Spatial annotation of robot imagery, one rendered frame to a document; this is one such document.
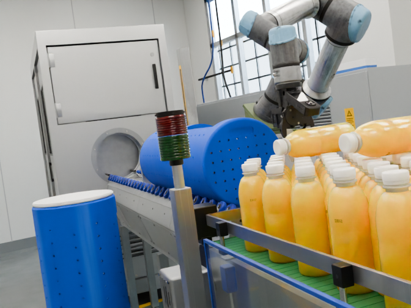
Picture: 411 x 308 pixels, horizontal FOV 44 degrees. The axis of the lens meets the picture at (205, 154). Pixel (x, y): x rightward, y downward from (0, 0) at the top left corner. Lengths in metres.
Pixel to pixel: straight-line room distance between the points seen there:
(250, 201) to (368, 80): 2.11
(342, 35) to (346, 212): 1.03
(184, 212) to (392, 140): 0.43
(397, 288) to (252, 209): 0.56
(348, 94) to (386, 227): 2.56
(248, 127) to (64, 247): 0.71
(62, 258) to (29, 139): 4.97
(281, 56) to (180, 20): 6.26
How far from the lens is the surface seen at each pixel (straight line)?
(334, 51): 1.90
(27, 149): 6.65
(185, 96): 3.01
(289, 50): 1.39
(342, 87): 3.36
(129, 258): 3.54
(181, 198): 1.04
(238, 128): 1.60
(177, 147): 1.02
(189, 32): 7.55
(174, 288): 1.30
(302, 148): 1.25
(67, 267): 1.75
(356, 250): 0.91
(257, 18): 1.54
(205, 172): 1.56
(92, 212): 1.72
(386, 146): 1.03
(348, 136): 1.00
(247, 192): 1.23
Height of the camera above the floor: 1.22
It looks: 3 degrees down
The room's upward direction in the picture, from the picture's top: 7 degrees counter-clockwise
